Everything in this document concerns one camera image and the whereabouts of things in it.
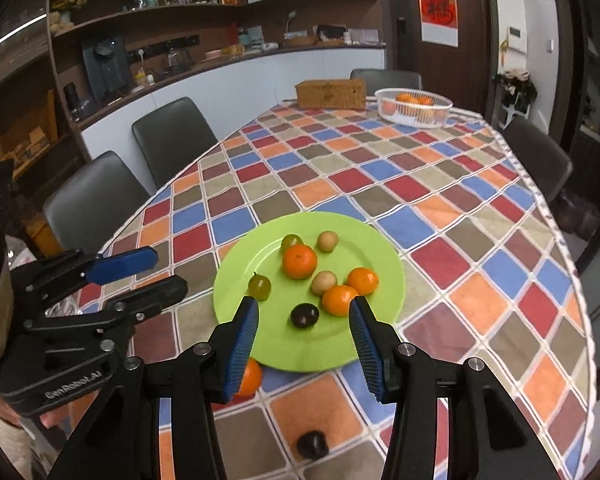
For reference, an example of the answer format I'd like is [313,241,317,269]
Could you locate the dark bag pile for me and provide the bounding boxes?
[495,71,537,111]

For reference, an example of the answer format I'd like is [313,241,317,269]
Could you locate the woven tissue box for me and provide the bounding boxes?
[295,79,367,109]

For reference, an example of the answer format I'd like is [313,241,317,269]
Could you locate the white intercom panel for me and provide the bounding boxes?
[505,25,526,53]

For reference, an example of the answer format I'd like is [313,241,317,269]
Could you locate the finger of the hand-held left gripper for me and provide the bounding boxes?
[10,246,159,302]
[27,275,188,352]

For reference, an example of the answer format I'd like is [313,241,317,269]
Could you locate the person's left forearm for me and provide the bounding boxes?
[0,396,81,480]

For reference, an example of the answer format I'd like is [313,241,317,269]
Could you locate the dark purple plum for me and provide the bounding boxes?
[290,303,320,330]
[297,430,327,459]

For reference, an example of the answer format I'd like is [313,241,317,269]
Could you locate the checkered tablecloth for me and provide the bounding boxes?
[75,100,593,480]

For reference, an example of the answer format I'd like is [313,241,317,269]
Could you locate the black water dispenser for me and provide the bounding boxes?
[81,35,132,101]

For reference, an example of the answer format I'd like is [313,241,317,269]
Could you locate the black box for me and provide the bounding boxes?
[316,24,351,42]

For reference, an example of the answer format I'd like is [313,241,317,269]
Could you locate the red and white wall calendar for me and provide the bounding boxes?
[416,0,460,48]

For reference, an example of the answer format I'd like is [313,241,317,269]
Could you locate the white plastic basket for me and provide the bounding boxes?
[375,88,453,127]

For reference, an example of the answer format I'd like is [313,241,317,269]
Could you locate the glass kettle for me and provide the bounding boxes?
[166,46,191,75]

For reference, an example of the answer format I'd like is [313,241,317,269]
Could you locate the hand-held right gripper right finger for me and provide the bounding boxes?
[349,296,563,480]

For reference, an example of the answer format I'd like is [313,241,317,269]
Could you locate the green plate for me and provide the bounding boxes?
[213,211,406,372]

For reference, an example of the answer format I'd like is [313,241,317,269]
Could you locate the black wall power strip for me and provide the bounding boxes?
[130,35,201,57]

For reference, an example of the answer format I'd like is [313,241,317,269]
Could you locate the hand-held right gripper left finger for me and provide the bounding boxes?
[62,296,261,480]

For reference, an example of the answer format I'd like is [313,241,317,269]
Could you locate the dark wooden door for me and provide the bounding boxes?
[382,0,498,111]

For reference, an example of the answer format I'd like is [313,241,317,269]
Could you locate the grey dining chair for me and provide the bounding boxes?
[350,69,423,92]
[500,117,573,203]
[131,97,218,188]
[43,151,151,256]

